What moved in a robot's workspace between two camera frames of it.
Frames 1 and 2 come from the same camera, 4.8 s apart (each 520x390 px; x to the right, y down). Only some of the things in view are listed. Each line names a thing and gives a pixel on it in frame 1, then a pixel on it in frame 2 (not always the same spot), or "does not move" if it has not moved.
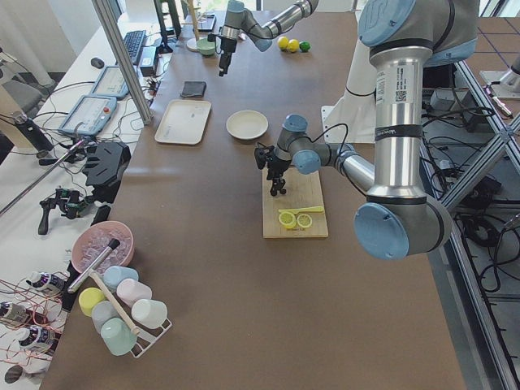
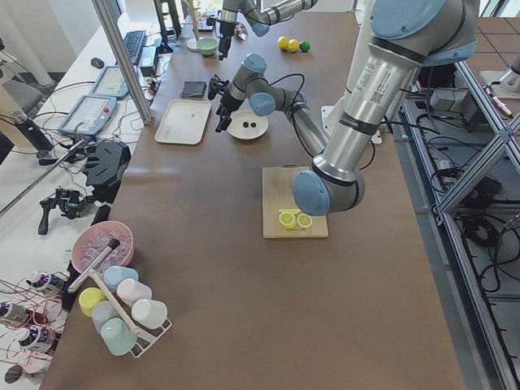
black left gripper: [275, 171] → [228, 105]
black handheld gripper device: [71, 201] does not move
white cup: [149, 313] does not move
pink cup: [130, 291] does not move
